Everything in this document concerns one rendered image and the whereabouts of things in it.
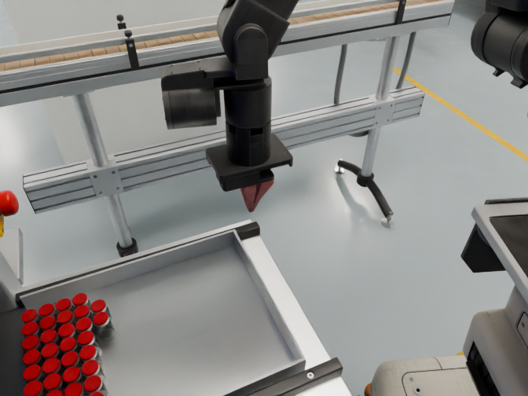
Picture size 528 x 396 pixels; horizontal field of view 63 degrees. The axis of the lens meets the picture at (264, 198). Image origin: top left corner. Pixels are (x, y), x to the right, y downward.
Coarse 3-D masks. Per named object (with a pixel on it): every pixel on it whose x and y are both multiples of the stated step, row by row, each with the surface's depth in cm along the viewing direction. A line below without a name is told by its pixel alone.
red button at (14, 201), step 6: (0, 192) 66; (6, 192) 66; (12, 192) 67; (0, 198) 66; (6, 198) 66; (12, 198) 67; (0, 204) 66; (6, 204) 66; (12, 204) 66; (18, 204) 68; (0, 210) 66; (6, 210) 66; (12, 210) 66; (6, 216) 67
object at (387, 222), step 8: (344, 160) 228; (336, 168) 235; (344, 168) 225; (352, 168) 218; (360, 168) 215; (360, 176) 210; (360, 184) 211; (368, 184) 207; (376, 192) 204; (376, 200) 204; (384, 200) 202; (384, 208) 201; (384, 216) 202; (384, 224) 203; (392, 224) 203
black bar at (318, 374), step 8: (328, 360) 58; (336, 360) 58; (312, 368) 57; (320, 368) 57; (328, 368) 57; (336, 368) 57; (296, 376) 57; (304, 376) 57; (312, 376) 57; (320, 376) 57; (328, 376) 57; (272, 384) 56; (280, 384) 56; (288, 384) 56; (296, 384) 56; (304, 384) 56; (312, 384) 57; (256, 392) 55; (264, 392) 55; (272, 392) 55; (280, 392) 55; (288, 392) 55; (296, 392) 56
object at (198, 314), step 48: (240, 240) 72; (48, 288) 65; (96, 288) 69; (144, 288) 69; (192, 288) 69; (240, 288) 69; (144, 336) 63; (192, 336) 63; (240, 336) 63; (288, 336) 60; (144, 384) 58; (192, 384) 58; (240, 384) 54
